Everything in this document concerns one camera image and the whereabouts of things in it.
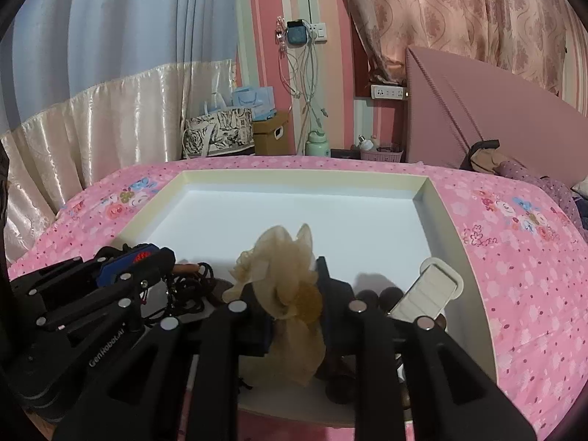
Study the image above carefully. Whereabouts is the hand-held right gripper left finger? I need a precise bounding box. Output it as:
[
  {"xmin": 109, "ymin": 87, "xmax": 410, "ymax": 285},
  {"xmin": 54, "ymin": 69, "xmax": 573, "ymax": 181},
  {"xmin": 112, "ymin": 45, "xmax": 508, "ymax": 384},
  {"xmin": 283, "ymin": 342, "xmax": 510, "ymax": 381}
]
[{"xmin": 53, "ymin": 300, "xmax": 273, "ymax": 441}]

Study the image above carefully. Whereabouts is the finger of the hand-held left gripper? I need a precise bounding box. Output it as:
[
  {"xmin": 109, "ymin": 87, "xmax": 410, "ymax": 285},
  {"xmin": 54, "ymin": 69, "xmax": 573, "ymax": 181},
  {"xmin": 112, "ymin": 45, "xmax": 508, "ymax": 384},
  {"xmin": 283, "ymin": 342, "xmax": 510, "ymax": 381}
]
[
  {"xmin": 9, "ymin": 244, "xmax": 139, "ymax": 302},
  {"xmin": 34, "ymin": 247, "xmax": 178, "ymax": 332}
]

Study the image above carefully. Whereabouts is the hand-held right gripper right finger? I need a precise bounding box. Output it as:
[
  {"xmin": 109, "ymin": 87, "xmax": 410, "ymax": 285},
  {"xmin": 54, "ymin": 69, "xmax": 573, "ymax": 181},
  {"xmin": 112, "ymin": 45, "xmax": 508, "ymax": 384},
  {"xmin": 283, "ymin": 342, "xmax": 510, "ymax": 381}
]
[{"xmin": 316, "ymin": 256, "xmax": 538, "ymax": 441}]

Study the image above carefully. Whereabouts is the brown wooden bead bracelet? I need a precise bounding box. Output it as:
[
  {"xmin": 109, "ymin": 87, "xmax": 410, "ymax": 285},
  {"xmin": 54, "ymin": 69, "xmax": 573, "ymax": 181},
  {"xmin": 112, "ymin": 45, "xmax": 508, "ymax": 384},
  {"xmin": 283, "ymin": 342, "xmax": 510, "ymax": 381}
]
[{"xmin": 322, "ymin": 286, "xmax": 449, "ymax": 408}]

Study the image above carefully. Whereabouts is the pile of black hair ties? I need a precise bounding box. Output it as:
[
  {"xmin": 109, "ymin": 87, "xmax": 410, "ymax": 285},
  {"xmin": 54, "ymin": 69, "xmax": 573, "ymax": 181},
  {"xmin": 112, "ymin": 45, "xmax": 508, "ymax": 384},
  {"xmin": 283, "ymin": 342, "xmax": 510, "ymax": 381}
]
[{"xmin": 140, "ymin": 261, "xmax": 231, "ymax": 328}]

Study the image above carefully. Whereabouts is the white strap wristwatch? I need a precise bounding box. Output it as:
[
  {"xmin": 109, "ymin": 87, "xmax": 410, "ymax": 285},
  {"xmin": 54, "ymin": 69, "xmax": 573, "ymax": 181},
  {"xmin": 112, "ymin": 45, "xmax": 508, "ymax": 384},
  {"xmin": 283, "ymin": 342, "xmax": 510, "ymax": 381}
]
[{"xmin": 387, "ymin": 257, "xmax": 465, "ymax": 323}]

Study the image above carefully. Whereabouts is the yellow organza flower hair tie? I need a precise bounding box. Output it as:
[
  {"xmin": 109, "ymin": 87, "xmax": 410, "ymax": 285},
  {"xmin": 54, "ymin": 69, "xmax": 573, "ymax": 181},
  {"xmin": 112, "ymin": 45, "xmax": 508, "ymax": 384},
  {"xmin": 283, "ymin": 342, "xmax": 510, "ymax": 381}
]
[{"xmin": 223, "ymin": 223, "xmax": 330, "ymax": 387}]

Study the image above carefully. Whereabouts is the white shallow tray box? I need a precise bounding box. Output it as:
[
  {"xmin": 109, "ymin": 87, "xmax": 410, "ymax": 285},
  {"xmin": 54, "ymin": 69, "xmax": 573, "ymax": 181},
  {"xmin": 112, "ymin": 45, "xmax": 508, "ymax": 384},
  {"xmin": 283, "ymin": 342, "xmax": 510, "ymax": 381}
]
[{"xmin": 110, "ymin": 169, "xmax": 499, "ymax": 428}]

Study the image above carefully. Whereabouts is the cream satin curtain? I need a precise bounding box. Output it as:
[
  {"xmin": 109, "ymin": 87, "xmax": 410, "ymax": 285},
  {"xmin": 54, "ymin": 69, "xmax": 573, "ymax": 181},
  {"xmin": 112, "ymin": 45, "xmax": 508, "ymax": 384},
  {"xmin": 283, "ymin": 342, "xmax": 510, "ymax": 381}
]
[{"xmin": 0, "ymin": 59, "xmax": 238, "ymax": 263}]

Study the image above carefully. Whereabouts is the pink floral bedspread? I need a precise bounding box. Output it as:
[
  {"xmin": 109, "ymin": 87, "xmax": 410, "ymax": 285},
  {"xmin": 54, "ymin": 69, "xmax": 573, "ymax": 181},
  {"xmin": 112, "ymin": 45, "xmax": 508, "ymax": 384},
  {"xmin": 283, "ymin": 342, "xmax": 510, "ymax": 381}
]
[{"xmin": 8, "ymin": 154, "xmax": 588, "ymax": 441}]

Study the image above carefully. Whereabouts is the black and white floral bag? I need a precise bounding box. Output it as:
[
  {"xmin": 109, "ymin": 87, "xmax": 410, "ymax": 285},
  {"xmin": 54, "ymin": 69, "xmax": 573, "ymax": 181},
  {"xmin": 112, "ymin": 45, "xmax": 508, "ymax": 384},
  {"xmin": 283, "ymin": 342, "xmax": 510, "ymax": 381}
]
[{"xmin": 181, "ymin": 107, "xmax": 256, "ymax": 159}]

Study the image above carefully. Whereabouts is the pink plastic basket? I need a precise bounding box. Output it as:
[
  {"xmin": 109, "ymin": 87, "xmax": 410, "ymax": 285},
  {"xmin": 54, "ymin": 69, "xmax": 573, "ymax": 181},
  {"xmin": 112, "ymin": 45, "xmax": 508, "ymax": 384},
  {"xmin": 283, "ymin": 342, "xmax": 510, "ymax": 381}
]
[{"xmin": 359, "ymin": 146, "xmax": 405, "ymax": 164}]

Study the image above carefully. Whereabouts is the brown cardboard box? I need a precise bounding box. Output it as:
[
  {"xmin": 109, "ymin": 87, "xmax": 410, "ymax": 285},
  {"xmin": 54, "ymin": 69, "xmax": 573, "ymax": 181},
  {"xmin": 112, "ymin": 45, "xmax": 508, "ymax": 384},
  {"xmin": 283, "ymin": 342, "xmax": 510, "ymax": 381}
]
[{"xmin": 252, "ymin": 111, "xmax": 291, "ymax": 157}]

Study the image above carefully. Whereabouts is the green water bottle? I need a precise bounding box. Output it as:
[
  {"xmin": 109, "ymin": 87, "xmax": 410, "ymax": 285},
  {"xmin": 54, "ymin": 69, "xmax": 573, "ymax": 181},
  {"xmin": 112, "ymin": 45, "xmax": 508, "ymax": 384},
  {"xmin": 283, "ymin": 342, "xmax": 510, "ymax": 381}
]
[{"xmin": 305, "ymin": 129, "xmax": 331, "ymax": 157}]

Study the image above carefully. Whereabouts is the blue gift bag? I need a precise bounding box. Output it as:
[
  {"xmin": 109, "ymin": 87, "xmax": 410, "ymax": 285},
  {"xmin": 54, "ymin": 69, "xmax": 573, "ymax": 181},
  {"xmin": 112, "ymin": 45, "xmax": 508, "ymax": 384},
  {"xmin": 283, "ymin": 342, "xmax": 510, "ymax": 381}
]
[{"xmin": 232, "ymin": 86, "xmax": 277, "ymax": 123}]

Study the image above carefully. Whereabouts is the purple dotted pillow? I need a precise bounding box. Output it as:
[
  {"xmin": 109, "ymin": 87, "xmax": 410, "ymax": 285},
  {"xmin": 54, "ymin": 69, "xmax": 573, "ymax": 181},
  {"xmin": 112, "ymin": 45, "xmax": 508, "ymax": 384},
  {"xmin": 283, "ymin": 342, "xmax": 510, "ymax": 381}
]
[{"xmin": 498, "ymin": 158, "xmax": 588, "ymax": 245}]

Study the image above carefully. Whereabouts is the pale blue curtain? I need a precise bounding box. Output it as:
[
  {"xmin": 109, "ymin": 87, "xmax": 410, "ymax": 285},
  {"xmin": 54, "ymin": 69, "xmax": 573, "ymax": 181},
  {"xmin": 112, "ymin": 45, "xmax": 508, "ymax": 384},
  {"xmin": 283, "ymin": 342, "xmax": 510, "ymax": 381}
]
[{"xmin": 0, "ymin": 0, "xmax": 250, "ymax": 135}]

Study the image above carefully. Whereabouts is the white power strip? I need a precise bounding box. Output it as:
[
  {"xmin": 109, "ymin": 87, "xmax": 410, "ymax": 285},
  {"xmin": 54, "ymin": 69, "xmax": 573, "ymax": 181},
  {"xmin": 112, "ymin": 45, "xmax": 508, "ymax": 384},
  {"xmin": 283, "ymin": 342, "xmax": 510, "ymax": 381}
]
[{"xmin": 370, "ymin": 83, "xmax": 410, "ymax": 101}]

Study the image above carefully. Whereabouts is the pink headboard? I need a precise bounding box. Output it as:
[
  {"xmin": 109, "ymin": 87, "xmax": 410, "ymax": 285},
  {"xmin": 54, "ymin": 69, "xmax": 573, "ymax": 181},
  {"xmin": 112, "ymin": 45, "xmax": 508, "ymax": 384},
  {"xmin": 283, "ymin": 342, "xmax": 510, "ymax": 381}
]
[{"xmin": 404, "ymin": 45, "xmax": 588, "ymax": 181}]

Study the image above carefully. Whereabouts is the blue charger device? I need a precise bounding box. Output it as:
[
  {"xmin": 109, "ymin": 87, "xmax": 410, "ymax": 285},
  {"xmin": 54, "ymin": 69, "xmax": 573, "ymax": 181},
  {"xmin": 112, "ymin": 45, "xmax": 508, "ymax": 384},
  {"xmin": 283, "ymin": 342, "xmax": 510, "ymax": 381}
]
[{"xmin": 285, "ymin": 19, "xmax": 313, "ymax": 49}]

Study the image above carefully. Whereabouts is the pink patterned curtain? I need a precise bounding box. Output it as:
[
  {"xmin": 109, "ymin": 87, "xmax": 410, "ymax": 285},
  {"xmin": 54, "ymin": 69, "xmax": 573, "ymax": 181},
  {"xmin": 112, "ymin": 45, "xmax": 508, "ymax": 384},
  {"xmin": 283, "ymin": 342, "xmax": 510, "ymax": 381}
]
[{"xmin": 337, "ymin": 0, "xmax": 588, "ymax": 98}]

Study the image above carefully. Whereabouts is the black strap bag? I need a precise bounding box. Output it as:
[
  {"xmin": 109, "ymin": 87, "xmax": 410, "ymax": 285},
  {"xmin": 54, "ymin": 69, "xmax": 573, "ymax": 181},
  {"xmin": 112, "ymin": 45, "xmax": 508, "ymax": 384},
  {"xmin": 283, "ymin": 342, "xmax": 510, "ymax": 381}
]
[{"xmin": 459, "ymin": 139, "xmax": 507, "ymax": 176}]

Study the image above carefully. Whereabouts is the bundle of hanging cables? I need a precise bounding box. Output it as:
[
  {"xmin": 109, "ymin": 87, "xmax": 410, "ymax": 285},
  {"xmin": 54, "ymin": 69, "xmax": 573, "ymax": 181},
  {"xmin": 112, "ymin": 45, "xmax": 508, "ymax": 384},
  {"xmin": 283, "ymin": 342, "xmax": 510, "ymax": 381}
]
[{"xmin": 275, "ymin": 16, "xmax": 330, "ymax": 157}]

